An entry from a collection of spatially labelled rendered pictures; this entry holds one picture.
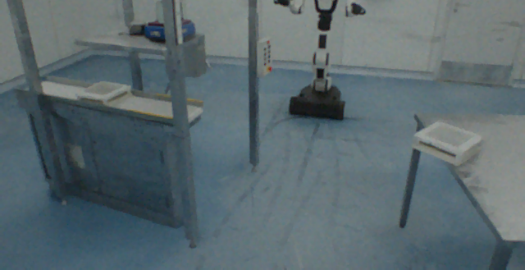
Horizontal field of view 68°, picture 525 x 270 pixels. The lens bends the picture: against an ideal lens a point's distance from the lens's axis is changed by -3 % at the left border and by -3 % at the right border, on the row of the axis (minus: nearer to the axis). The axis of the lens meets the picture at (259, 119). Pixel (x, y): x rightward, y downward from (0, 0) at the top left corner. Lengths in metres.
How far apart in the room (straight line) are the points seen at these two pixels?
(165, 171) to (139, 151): 0.21
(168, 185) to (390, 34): 4.01
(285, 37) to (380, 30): 1.31
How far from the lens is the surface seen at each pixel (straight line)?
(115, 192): 2.92
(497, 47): 5.96
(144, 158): 2.56
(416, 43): 5.76
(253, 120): 3.06
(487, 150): 2.21
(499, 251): 1.71
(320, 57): 4.15
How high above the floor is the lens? 1.75
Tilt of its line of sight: 25 degrees down
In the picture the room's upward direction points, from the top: straight up
